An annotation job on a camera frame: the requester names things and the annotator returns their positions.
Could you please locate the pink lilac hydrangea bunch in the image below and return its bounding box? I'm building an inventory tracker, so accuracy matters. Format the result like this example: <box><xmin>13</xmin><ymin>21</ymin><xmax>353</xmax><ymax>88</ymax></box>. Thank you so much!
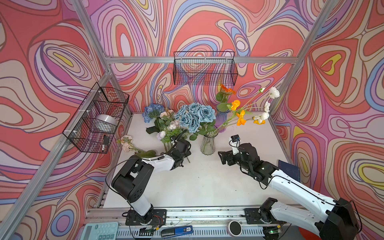
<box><xmin>155</xmin><ymin>118</ymin><xmax>187</xmax><ymax>152</ymax></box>

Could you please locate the clear ribbed glass vase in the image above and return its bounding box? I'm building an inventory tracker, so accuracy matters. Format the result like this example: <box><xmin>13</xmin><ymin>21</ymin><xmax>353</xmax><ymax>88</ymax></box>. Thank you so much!
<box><xmin>200</xmin><ymin>133</ymin><xmax>217</xmax><ymax>156</ymax></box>

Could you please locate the dusty blue rose bunch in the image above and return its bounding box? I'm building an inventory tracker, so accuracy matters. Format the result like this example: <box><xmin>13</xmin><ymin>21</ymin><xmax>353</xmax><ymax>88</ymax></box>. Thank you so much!
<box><xmin>175</xmin><ymin>103</ymin><xmax>219</xmax><ymax>141</ymax></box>

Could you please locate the yellow orange poppy stem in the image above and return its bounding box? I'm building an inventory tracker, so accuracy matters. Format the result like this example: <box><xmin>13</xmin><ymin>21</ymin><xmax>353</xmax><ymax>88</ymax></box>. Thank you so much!
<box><xmin>221</xmin><ymin>99</ymin><xmax>266</xmax><ymax>127</ymax></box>

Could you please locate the blue hydrangea flower stem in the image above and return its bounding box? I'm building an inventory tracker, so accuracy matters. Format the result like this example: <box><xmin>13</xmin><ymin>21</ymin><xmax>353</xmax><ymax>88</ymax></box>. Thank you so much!
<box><xmin>142</xmin><ymin>104</ymin><xmax>165</xmax><ymax>134</ymax></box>

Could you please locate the white flower spray stem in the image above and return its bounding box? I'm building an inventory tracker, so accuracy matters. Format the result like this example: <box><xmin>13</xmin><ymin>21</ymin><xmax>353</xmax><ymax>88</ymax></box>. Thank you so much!
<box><xmin>215</xmin><ymin>86</ymin><xmax>280</xmax><ymax>133</ymax></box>

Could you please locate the orange gerbera flower stem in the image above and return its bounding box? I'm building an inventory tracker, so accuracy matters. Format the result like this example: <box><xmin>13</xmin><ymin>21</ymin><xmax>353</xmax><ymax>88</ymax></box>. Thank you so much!
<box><xmin>216</xmin><ymin>85</ymin><xmax>236</xmax><ymax>113</ymax></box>

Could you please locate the purple glass vase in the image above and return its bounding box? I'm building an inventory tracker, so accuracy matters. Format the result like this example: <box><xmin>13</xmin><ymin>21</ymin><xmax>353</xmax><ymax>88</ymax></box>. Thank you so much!
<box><xmin>215</xmin><ymin>110</ymin><xmax>230</xmax><ymax>133</ymax></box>

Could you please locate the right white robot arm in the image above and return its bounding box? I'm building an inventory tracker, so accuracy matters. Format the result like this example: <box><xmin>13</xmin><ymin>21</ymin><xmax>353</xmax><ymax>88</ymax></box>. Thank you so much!
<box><xmin>218</xmin><ymin>142</ymin><xmax>363</xmax><ymax>240</ymax></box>

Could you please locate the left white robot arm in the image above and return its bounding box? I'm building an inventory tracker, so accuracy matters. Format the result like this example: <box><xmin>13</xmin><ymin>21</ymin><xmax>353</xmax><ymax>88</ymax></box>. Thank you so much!
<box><xmin>110</xmin><ymin>140</ymin><xmax>191</xmax><ymax>218</ymax></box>

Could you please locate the dark blue book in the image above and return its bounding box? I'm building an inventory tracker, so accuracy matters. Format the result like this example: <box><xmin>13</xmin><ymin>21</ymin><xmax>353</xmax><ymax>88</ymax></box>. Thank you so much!
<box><xmin>278</xmin><ymin>160</ymin><xmax>301</xmax><ymax>182</ymax></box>

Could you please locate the pale pink rose stem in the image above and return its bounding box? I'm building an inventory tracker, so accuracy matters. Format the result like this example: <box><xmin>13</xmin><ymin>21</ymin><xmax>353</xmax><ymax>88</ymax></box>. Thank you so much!
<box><xmin>116</xmin><ymin>135</ymin><xmax>156</xmax><ymax>158</ymax></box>

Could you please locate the round pink black speaker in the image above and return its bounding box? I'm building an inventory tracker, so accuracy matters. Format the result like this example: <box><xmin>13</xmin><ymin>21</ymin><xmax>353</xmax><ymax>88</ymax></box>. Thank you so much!
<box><xmin>227</xmin><ymin>220</ymin><xmax>242</xmax><ymax>237</ymax></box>

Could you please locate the silver tape roll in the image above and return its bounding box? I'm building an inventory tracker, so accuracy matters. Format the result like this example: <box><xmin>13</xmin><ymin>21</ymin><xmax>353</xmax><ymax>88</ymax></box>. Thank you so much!
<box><xmin>95</xmin><ymin>114</ymin><xmax>118</xmax><ymax>133</ymax></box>

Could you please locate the blue black handheld device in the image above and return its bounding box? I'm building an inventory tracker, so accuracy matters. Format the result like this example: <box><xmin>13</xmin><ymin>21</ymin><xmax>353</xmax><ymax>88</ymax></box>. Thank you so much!
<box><xmin>161</xmin><ymin>226</ymin><xmax>194</xmax><ymax>239</ymax></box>

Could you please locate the red cup with markers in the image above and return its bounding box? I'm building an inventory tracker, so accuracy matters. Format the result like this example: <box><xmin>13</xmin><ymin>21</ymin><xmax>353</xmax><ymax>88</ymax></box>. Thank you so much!
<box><xmin>299</xmin><ymin>228</ymin><xmax>321</xmax><ymax>240</ymax></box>

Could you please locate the light blue calculator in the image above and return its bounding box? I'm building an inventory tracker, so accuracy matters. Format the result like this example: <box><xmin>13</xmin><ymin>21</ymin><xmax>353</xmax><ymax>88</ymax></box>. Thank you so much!
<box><xmin>80</xmin><ymin>222</ymin><xmax>119</xmax><ymax>240</ymax></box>

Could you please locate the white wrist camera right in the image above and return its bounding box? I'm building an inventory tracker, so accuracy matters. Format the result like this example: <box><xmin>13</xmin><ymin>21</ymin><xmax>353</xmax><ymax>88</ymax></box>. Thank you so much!
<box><xmin>229</xmin><ymin>135</ymin><xmax>241</xmax><ymax>155</ymax></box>

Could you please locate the black wire basket back wall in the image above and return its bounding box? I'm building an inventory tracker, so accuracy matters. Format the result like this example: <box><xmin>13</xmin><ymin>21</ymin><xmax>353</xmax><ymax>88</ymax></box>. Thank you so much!
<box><xmin>173</xmin><ymin>50</ymin><xmax>239</xmax><ymax>87</ymax></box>

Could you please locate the black wire basket wall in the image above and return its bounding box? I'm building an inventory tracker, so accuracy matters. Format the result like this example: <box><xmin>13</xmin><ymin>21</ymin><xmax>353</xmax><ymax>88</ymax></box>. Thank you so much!
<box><xmin>173</xmin><ymin>50</ymin><xmax>239</xmax><ymax>87</ymax></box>
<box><xmin>63</xmin><ymin>83</ymin><xmax>130</xmax><ymax>154</ymax></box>

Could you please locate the black wire basket left wall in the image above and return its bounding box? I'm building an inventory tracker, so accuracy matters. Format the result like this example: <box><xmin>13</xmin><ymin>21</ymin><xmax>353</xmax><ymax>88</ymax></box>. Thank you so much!
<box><xmin>63</xmin><ymin>83</ymin><xmax>130</xmax><ymax>154</ymax></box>

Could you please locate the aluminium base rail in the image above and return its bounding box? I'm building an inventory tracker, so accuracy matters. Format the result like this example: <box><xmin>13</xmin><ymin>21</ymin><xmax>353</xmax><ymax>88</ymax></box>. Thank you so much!
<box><xmin>85</xmin><ymin>203</ymin><xmax>325</xmax><ymax>229</ymax></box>

